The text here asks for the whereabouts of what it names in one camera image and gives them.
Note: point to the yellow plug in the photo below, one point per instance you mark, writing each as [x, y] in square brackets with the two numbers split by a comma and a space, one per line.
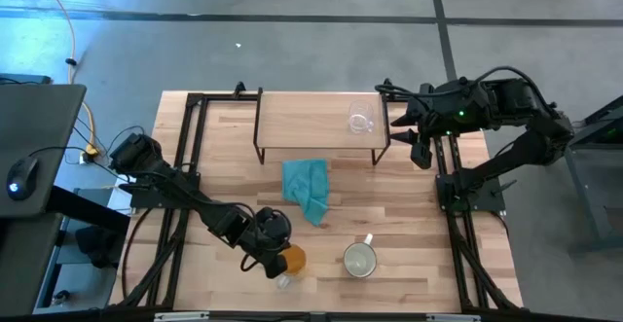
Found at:
[91, 152]

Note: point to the black desk beam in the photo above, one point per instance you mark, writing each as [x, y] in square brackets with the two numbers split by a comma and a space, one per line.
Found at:
[87, 207]

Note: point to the black desk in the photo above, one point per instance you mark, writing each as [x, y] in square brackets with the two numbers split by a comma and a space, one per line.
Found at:
[34, 142]

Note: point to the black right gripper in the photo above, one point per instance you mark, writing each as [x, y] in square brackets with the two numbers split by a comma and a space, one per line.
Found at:
[438, 113]

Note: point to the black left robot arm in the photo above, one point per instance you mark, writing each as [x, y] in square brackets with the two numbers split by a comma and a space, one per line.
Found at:
[146, 166]

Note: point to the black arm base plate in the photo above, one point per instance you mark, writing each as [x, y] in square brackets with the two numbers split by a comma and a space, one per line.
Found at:
[487, 195]
[146, 198]

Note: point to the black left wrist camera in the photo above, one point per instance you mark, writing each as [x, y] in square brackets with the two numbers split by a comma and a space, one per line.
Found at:
[276, 267]

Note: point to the black caster wheel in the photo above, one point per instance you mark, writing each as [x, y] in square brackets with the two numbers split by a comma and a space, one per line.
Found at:
[59, 296]

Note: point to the black bag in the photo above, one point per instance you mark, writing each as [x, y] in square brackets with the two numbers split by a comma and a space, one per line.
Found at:
[97, 246]

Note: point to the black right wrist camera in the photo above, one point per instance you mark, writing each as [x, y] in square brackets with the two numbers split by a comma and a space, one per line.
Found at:
[421, 155]

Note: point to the grey metal cart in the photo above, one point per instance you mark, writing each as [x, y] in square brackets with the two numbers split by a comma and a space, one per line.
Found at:
[73, 278]

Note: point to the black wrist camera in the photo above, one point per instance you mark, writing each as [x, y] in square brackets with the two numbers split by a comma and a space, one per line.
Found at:
[276, 267]
[421, 155]

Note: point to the wooden shelf with black legs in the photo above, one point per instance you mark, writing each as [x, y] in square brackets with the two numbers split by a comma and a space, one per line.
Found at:
[311, 122]

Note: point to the dark grey metal trolley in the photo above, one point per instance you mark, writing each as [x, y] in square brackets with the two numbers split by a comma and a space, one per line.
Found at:
[583, 190]

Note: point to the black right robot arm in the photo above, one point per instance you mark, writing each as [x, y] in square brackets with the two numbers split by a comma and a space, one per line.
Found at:
[535, 142]

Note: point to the black clamp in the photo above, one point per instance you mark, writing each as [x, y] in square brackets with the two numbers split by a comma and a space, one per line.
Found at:
[238, 88]
[387, 84]

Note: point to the black aluminium frame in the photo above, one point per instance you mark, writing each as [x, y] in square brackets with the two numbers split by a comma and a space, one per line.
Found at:
[194, 99]
[442, 100]

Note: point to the silver bracket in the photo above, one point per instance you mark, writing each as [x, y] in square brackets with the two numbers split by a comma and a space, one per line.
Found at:
[452, 318]
[181, 317]

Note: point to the black table edge rail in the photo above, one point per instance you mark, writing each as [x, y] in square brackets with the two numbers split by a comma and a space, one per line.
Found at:
[311, 318]

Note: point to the teal cloth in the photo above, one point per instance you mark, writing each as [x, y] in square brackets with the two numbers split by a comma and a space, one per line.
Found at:
[306, 186]

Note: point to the black computer mouse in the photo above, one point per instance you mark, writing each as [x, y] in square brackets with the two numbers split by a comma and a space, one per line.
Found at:
[22, 178]

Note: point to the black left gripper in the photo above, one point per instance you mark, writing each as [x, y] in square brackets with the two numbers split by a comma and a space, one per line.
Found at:
[272, 229]

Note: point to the small clear glass cup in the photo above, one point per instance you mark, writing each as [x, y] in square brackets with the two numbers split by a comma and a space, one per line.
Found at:
[361, 117]

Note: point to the large cream mug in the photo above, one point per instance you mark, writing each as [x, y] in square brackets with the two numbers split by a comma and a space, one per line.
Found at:
[359, 260]

